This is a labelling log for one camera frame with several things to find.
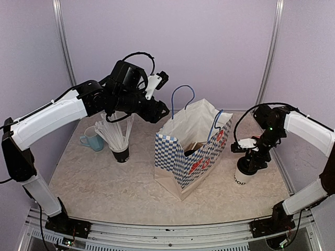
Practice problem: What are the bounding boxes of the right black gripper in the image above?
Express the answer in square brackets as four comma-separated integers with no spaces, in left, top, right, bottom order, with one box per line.
[246,125,285,172]

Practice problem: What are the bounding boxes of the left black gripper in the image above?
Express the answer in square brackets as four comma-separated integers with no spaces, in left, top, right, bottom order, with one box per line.
[113,88,170,123]

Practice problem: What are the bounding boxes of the black plastic cup lid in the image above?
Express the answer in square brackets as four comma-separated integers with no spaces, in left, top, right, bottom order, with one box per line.
[237,157,257,176]

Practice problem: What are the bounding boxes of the white paper coffee cup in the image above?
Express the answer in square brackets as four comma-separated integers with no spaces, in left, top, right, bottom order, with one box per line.
[234,168,253,186]

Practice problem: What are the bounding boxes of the checkered paper takeout bag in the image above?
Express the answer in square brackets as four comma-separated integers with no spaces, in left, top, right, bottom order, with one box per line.
[154,99,233,201]

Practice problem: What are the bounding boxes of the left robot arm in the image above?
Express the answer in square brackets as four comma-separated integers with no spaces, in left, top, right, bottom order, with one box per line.
[1,60,169,233]

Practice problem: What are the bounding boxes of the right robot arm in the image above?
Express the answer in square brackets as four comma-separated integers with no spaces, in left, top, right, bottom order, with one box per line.
[246,103,334,232]

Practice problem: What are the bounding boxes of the bundle of wrapped white straws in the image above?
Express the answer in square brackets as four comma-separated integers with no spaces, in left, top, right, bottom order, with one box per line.
[94,113,135,153]

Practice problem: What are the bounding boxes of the black paper cup with straws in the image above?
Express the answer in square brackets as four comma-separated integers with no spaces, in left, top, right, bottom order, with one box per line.
[111,146,130,163]

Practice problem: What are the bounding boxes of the light blue ceramic mug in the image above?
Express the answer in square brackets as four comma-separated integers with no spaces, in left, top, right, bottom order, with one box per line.
[80,126,104,152]

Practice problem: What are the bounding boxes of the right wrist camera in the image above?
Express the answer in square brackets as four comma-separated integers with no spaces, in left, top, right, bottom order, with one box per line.
[230,138,259,153]

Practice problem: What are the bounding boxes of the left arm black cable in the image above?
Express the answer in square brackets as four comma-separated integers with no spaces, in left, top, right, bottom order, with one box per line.
[0,53,157,184]

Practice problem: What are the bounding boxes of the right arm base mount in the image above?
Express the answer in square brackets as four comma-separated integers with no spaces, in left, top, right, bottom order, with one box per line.
[250,202,296,238]

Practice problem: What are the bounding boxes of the aluminium front rail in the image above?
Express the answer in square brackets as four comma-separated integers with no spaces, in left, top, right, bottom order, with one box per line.
[16,210,323,250]

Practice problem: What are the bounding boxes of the right aluminium corner post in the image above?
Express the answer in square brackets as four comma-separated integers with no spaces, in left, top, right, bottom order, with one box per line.
[255,0,284,105]

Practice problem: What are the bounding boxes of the aluminium corner post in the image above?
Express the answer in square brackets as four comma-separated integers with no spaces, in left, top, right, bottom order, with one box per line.
[255,0,284,105]
[52,0,77,86]

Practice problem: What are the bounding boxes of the left aluminium corner post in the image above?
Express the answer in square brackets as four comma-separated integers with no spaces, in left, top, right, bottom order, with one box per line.
[52,0,77,86]

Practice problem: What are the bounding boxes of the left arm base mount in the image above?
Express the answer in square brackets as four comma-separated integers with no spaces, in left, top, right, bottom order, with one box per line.
[45,197,91,239]

